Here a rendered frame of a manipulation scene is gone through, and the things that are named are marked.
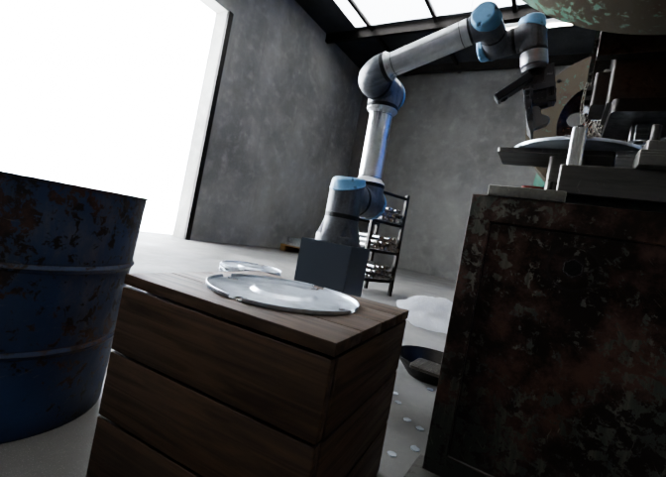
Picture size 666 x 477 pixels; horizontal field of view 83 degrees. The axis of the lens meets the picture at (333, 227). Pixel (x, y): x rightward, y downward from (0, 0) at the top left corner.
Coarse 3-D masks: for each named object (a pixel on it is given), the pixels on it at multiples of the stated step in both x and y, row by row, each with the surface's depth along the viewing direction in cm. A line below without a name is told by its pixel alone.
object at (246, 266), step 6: (222, 264) 171; (228, 264) 176; (234, 264) 180; (240, 264) 180; (246, 264) 184; (252, 264) 193; (246, 270) 166; (252, 270) 171; (258, 270) 175; (264, 270) 179; (270, 270) 183; (276, 270) 187
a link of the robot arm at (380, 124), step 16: (384, 96) 133; (400, 96) 138; (384, 112) 135; (368, 128) 138; (384, 128) 135; (368, 144) 136; (384, 144) 136; (368, 160) 135; (384, 160) 137; (368, 176) 135; (384, 208) 139
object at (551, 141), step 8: (520, 144) 93; (528, 144) 91; (536, 144) 90; (544, 144) 88; (552, 144) 87; (560, 144) 86; (568, 144) 85; (592, 144) 83; (600, 144) 82; (608, 144) 81; (616, 144) 80; (624, 144) 80; (632, 144) 80
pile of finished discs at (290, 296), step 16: (224, 288) 66; (240, 288) 68; (256, 288) 68; (272, 288) 71; (288, 288) 74; (304, 288) 82; (256, 304) 57; (272, 304) 57; (288, 304) 62; (304, 304) 64; (320, 304) 67; (336, 304) 70; (352, 304) 73
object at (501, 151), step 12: (504, 156) 100; (516, 156) 98; (528, 156) 96; (540, 156) 94; (552, 156) 92; (564, 156) 91; (588, 156) 87; (600, 156) 86; (612, 156) 85; (552, 168) 92; (552, 180) 92
